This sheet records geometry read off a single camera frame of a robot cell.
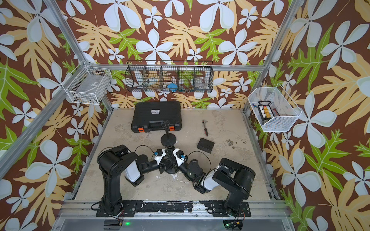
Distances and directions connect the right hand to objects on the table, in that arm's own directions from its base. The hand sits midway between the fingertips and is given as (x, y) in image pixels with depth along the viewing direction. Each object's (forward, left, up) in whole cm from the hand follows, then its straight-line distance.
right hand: (168, 154), depth 80 cm
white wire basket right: (+15, -63, +19) cm, 67 cm away
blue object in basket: (+40, -1, +16) cm, 44 cm away
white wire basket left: (+35, +49, +23) cm, 64 cm away
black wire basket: (+49, +2, +19) cm, 53 cm away
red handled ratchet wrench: (+34, -24, -12) cm, 43 cm away
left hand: (+2, -2, -8) cm, 8 cm away
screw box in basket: (+22, -57, +13) cm, 62 cm away
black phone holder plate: (+12, -23, -11) cm, 29 cm away
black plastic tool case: (+37, +12, -7) cm, 39 cm away
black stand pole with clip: (+28, +5, -8) cm, 29 cm away
